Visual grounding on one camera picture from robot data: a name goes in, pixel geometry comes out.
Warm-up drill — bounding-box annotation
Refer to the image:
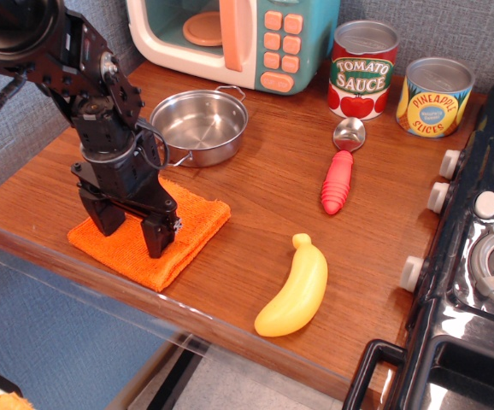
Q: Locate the tomato sauce can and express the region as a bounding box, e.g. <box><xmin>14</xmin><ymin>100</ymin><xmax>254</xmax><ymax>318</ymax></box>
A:
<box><xmin>327</xmin><ymin>20</ymin><xmax>399</xmax><ymax>120</ymax></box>

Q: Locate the pineapple slices can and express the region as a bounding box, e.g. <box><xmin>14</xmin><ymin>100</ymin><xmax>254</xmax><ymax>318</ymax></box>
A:
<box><xmin>396</xmin><ymin>57</ymin><xmax>475</xmax><ymax>138</ymax></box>

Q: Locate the orange object bottom left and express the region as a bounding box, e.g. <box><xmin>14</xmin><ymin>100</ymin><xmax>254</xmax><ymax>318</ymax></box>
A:
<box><xmin>0</xmin><ymin>392</ymin><xmax>34</xmax><ymax>410</ymax></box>

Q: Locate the orange towel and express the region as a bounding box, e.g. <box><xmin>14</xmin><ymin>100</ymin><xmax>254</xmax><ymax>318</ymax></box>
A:
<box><xmin>68</xmin><ymin>179</ymin><xmax>231</xmax><ymax>292</ymax></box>

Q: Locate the clear acrylic table guard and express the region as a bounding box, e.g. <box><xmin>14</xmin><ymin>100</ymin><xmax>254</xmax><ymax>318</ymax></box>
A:
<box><xmin>0</xmin><ymin>224</ymin><xmax>350</xmax><ymax>409</ymax></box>

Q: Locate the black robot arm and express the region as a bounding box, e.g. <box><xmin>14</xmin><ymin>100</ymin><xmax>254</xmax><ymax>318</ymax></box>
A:
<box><xmin>0</xmin><ymin>1</ymin><xmax>180</xmax><ymax>258</ymax></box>

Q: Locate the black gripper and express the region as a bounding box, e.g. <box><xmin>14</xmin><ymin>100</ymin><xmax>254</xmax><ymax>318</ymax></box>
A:
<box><xmin>71</xmin><ymin>132</ymin><xmax>182</xmax><ymax>259</ymax></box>

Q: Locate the teal toy microwave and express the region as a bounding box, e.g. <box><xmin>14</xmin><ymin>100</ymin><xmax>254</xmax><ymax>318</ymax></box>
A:
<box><xmin>126</xmin><ymin>1</ymin><xmax>340</xmax><ymax>95</ymax></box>

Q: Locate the red handled metal spoon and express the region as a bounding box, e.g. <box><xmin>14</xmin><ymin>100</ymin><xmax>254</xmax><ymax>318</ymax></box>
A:
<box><xmin>321</xmin><ymin>117</ymin><xmax>366</xmax><ymax>215</ymax></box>

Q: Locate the small steel pot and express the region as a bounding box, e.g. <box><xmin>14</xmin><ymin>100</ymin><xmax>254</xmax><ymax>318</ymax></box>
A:
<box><xmin>150</xmin><ymin>85</ymin><xmax>249</xmax><ymax>167</ymax></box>

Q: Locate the black toy stove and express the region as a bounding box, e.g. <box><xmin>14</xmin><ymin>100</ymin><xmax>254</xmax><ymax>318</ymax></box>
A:
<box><xmin>344</xmin><ymin>86</ymin><xmax>494</xmax><ymax>409</ymax></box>

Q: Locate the yellow toy banana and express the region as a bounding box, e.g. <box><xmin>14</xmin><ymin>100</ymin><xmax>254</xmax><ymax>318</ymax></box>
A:
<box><xmin>254</xmin><ymin>233</ymin><xmax>328</xmax><ymax>337</ymax></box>

